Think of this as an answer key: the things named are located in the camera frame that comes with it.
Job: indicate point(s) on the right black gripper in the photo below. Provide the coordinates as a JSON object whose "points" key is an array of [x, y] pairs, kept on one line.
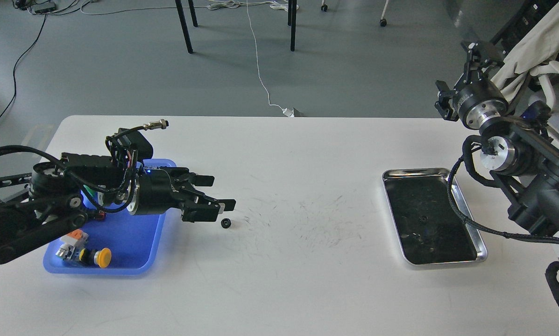
{"points": [[473, 101]]}

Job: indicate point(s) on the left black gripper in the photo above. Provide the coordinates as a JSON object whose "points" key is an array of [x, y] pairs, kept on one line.
{"points": [[155, 193]]}

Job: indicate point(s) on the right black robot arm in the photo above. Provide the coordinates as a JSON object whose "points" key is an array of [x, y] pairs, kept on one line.
{"points": [[514, 154]]}

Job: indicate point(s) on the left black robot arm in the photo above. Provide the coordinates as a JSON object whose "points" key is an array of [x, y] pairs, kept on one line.
{"points": [[59, 196]]}

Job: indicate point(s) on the blue plastic tray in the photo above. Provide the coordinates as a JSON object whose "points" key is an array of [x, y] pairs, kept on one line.
{"points": [[133, 241]]}

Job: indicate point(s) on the yellow mushroom push button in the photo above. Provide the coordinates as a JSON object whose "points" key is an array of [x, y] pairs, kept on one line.
{"points": [[85, 257]]}

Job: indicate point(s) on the orange white contact block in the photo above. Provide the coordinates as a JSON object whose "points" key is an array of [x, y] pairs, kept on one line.
{"points": [[76, 238]]}

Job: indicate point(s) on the white power adapter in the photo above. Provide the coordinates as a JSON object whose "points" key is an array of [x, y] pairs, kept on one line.
{"points": [[292, 113]]}

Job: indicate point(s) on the silver metal tray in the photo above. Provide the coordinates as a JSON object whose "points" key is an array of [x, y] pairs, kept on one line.
{"points": [[429, 232]]}

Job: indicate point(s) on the black table leg left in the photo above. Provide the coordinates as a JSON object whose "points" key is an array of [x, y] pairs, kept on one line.
{"points": [[183, 22]]}

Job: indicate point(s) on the black table leg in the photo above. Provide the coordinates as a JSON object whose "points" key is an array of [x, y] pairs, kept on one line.
{"points": [[183, 22], [292, 19]]}

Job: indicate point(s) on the black table leg right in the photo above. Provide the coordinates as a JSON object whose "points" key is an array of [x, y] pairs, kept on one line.
{"points": [[292, 19]]}

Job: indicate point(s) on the black power strip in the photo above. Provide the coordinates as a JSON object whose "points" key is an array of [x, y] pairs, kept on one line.
{"points": [[42, 8]]}

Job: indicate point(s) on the white chair frame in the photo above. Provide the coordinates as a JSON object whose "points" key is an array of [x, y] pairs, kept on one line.
{"points": [[555, 79]]}

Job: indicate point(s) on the black selector switch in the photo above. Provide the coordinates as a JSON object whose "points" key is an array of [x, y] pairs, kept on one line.
{"points": [[98, 215]]}

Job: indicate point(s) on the green push button switch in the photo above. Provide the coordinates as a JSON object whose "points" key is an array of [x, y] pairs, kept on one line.
{"points": [[87, 191]]}

